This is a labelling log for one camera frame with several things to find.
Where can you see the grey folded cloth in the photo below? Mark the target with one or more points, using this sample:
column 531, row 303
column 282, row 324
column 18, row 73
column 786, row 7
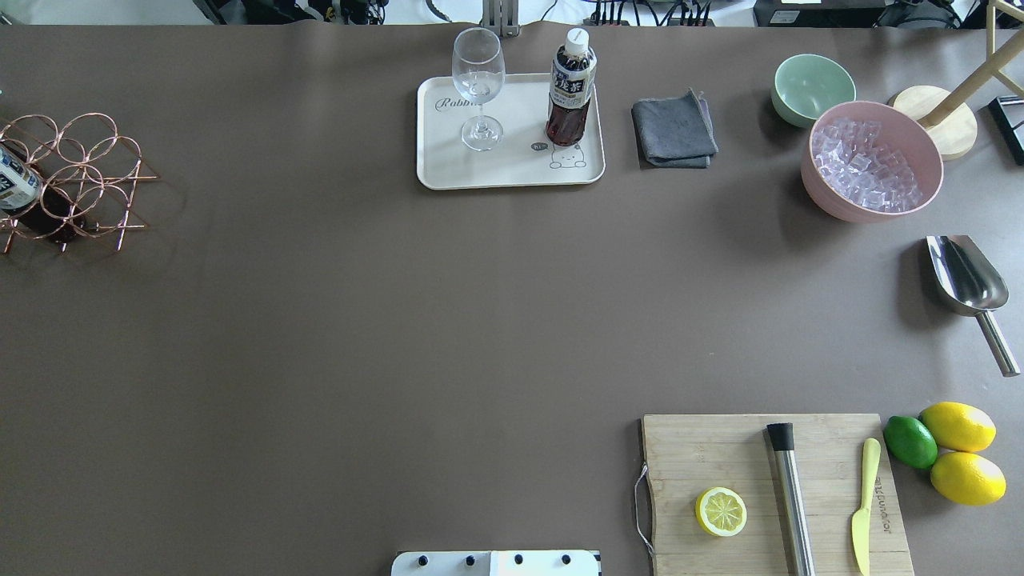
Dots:
column 675, row 132

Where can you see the cream rabbit tray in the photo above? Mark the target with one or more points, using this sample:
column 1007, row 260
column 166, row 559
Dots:
column 524, row 156

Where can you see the tea bottle white cap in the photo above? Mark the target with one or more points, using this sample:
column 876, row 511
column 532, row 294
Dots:
column 44, row 211
column 573, row 71

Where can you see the green lime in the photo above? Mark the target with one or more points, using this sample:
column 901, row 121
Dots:
column 910, row 442

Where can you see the copper wire bottle rack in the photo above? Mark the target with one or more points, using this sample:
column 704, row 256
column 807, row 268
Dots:
column 93, row 162

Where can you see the bamboo cutting board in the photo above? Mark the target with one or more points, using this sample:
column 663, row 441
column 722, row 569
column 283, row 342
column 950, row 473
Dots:
column 689, row 453

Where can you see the yellow plastic knife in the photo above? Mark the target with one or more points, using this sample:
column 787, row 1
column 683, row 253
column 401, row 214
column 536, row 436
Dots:
column 860, row 520

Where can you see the steel muddler black tip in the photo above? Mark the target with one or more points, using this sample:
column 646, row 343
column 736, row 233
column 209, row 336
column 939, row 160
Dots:
column 781, row 437

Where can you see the upper whole lemon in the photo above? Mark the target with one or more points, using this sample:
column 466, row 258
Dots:
column 959, row 426

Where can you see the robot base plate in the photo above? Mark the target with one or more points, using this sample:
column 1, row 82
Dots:
column 498, row 562

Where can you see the clear ice cubes pile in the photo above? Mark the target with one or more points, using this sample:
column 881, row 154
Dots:
column 854, row 163

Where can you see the clear wine glass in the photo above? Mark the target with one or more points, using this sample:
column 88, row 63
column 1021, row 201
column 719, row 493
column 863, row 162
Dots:
column 478, row 71

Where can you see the whole lemon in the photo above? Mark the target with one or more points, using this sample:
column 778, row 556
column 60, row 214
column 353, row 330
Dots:
column 959, row 426
column 968, row 479

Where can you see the pink bowl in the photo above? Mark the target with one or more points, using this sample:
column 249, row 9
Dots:
column 898, row 131

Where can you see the steel ice scoop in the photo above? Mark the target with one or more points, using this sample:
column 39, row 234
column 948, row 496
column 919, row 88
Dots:
column 972, row 287

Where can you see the lower whole lemon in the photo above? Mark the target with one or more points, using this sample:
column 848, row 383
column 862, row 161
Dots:
column 968, row 479

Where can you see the half lemon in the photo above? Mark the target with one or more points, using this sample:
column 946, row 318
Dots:
column 720, row 512

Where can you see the round wooden stand base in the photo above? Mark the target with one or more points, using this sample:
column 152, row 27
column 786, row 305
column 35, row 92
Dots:
column 953, row 129

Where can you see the green bowl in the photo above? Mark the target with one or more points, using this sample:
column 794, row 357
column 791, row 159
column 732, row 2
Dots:
column 805, row 86

